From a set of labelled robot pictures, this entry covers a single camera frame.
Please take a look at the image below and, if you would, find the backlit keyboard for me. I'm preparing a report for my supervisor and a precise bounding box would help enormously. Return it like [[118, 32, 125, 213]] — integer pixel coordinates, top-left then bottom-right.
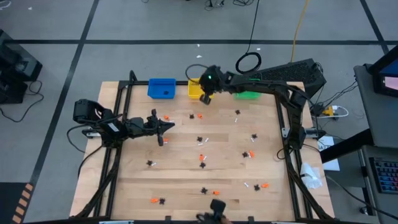
[[369, 157, 398, 195]]

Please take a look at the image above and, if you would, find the coiled black cable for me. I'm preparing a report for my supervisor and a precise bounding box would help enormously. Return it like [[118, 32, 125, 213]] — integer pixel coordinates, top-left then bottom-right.
[[234, 0, 262, 75]]

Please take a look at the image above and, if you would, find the yellow cable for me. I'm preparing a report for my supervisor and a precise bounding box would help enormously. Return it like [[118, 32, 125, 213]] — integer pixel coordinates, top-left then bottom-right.
[[290, 0, 310, 62]]

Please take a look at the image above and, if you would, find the blue plastic basket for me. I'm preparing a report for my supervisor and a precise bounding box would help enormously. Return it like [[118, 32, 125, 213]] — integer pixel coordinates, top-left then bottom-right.
[[147, 78, 177, 100]]

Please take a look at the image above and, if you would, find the white cable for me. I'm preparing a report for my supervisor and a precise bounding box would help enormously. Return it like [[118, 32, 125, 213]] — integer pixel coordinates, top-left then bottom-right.
[[315, 105, 349, 119]]

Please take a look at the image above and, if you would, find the green plastic basket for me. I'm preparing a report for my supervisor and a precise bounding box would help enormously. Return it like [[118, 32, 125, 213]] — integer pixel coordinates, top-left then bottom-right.
[[233, 78, 262, 101]]

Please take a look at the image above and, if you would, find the black equipment case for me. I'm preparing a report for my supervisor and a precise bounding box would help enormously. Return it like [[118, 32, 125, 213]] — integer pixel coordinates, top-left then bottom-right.
[[0, 29, 44, 105]]

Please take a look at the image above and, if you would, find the grey desk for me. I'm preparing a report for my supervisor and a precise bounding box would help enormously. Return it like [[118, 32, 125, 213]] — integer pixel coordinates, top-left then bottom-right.
[[353, 63, 398, 149]]

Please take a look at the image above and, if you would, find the black orange striped mat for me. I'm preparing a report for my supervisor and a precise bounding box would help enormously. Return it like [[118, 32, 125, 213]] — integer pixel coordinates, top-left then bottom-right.
[[0, 182, 35, 224]]

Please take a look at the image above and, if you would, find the black desk beam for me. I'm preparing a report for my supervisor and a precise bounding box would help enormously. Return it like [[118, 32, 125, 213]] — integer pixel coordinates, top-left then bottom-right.
[[320, 129, 374, 164]]

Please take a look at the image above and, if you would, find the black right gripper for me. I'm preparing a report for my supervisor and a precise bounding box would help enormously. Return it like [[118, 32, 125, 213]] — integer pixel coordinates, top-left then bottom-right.
[[198, 64, 225, 106]]

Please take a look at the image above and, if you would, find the white paper sheet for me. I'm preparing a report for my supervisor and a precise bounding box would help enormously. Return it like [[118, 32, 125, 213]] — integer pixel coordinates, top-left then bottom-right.
[[317, 136, 341, 172]]

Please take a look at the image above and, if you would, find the black keyboard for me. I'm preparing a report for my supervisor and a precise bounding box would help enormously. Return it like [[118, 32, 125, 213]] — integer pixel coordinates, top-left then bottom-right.
[[242, 58, 327, 98]]

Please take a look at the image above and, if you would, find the crumpled white plastic bag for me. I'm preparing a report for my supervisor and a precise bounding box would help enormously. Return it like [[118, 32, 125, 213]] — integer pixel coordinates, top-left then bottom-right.
[[300, 162, 323, 190]]

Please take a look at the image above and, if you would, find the black computer monitor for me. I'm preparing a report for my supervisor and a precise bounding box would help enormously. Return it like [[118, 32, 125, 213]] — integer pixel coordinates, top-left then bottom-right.
[[368, 46, 398, 98]]

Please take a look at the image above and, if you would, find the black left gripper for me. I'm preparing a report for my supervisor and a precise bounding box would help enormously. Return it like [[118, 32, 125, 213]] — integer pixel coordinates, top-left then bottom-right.
[[126, 108, 175, 147]]

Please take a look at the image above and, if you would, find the silver mounting bracket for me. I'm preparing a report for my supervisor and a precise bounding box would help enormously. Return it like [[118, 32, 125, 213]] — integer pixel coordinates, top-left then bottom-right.
[[281, 127, 326, 140], [82, 129, 103, 139]]

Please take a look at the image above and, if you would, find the yellow plastic basket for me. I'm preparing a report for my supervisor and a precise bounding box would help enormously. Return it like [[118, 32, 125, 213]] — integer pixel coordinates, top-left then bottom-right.
[[187, 77, 215, 100]]

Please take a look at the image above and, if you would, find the black floor cable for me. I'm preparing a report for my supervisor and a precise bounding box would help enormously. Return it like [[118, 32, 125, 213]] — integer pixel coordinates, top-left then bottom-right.
[[0, 80, 44, 123]]

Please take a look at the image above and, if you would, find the black handheld device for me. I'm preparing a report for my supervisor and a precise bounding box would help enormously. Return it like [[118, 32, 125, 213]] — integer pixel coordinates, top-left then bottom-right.
[[196, 198, 227, 223]]

